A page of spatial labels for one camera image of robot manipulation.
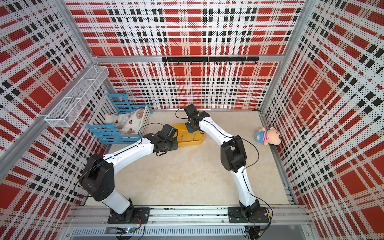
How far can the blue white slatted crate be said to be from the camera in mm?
978

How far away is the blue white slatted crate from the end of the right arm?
0.38m

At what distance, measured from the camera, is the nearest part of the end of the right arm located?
27.7 inches
